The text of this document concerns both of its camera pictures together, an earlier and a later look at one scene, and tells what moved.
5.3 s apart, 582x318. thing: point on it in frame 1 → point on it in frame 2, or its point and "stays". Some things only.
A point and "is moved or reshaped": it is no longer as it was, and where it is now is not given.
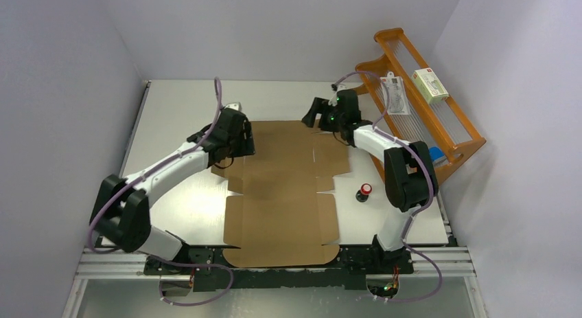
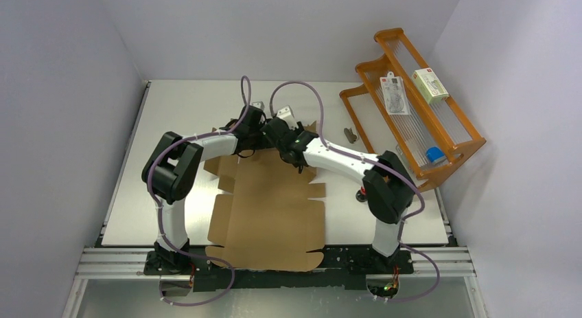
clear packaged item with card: [398, 99] stays
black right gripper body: [331, 120] → [300, 130]
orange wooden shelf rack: [404, 99] stays
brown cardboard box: [281, 218] is moved or reshaped
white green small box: [429, 85] stays
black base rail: [211, 272] stays
